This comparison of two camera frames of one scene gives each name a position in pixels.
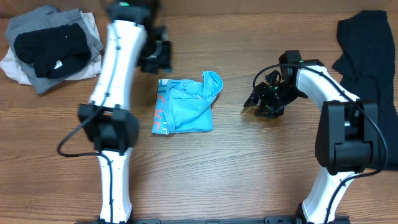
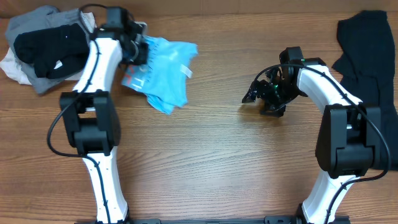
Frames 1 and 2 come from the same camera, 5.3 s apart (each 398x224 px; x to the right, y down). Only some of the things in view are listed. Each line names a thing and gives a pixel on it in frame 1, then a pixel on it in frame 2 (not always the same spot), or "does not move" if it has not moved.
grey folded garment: [48, 17] does not move
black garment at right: [368, 64] does not move
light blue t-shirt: [186, 106] to [164, 77]
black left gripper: [163, 61] to [140, 58]
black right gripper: [267, 101] does not move
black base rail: [268, 220] does not move
